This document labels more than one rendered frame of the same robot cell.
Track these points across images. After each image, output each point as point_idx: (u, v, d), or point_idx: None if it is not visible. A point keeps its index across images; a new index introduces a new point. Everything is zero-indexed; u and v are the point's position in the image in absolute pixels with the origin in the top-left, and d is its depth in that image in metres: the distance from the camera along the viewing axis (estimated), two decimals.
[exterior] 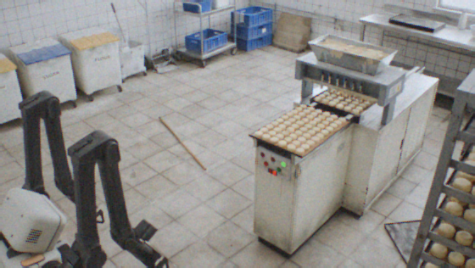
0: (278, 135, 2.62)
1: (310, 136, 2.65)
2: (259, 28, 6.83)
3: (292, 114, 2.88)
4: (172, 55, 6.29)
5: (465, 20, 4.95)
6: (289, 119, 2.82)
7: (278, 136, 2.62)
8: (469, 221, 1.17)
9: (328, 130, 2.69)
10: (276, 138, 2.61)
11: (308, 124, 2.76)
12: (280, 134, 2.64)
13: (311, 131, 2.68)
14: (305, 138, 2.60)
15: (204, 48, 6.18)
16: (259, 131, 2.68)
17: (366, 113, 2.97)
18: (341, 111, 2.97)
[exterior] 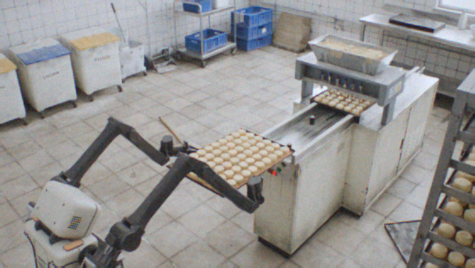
0: None
1: (241, 170, 2.17)
2: (259, 28, 6.83)
3: (225, 141, 2.40)
4: (172, 55, 6.29)
5: (465, 20, 4.95)
6: (220, 147, 2.34)
7: None
8: (469, 221, 1.17)
9: (265, 162, 2.22)
10: None
11: (241, 153, 2.28)
12: None
13: (243, 162, 2.20)
14: (233, 172, 2.12)
15: (204, 48, 6.18)
16: None
17: (366, 113, 2.97)
18: (341, 111, 2.97)
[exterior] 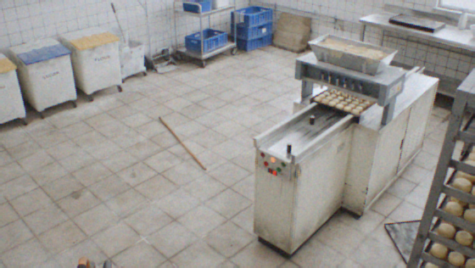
0: None
1: None
2: (259, 28, 6.83)
3: None
4: (172, 55, 6.29)
5: (465, 20, 4.95)
6: None
7: None
8: (469, 221, 1.17)
9: None
10: None
11: None
12: None
13: None
14: None
15: (204, 48, 6.18)
16: None
17: (366, 113, 2.97)
18: (341, 111, 2.97)
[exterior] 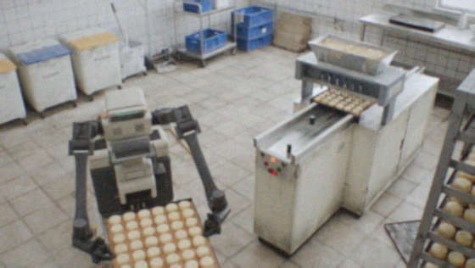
0: (161, 217, 1.81)
1: None
2: (259, 28, 6.83)
3: (203, 263, 1.61)
4: (172, 55, 6.29)
5: (465, 20, 4.95)
6: (192, 252, 1.65)
7: (160, 217, 1.81)
8: (469, 221, 1.17)
9: None
10: (159, 214, 1.83)
11: (160, 264, 1.60)
12: (163, 220, 1.79)
13: (140, 256, 1.63)
14: (131, 238, 1.70)
15: (204, 48, 6.18)
16: (188, 207, 1.88)
17: (366, 113, 2.97)
18: (341, 111, 2.97)
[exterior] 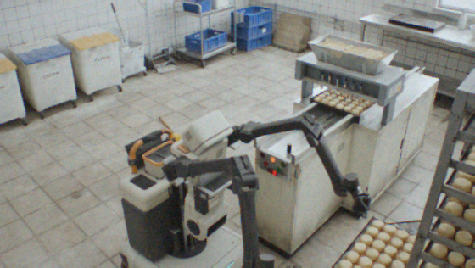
0: (378, 242, 1.74)
1: None
2: (259, 28, 6.83)
3: None
4: (172, 55, 6.29)
5: (465, 20, 4.95)
6: None
7: (377, 242, 1.74)
8: (469, 221, 1.17)
9: None
10: (371, 241, 1.76)
11: None
12: (383, 244, 1.73)
13: None
14: None
15: (204, 48, 6.18)
16: (383, 224, 1.85)
17: (366, 113, 2.97)
18: (341, 111, 2.97)
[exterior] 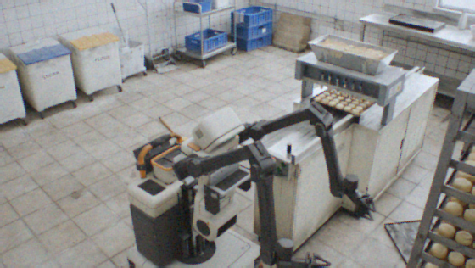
0: None
1: None
2: (259, 28, 6.83)
3: None
4: (172, 55, 6.29)
5: (465, 20, 4.95)
6: None
7: None
8: (469, 221, 1.17)
9: None
10: None
11: None
12: None
13: None
14: None
15: (204, 48, 6.18)
16: None
17: (366, 113, 2.97)
18: (341, 111, 2.97)
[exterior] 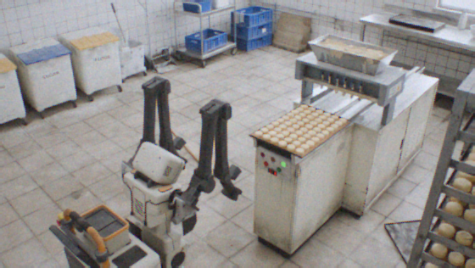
0: None
1: None
2: (259, 28, 6.83)
3: None
4: (172, 55, 6.29)
5: (465, 20, 4.95)
6: None
7: None
8: (469, 221, 1.17)
9: None
10: None
11: None
12: None
13: None
14: None
15: (204, 48, 6.18)
16: None
17: (366, 113, 2.97)
18: (282, 150, 2.51)
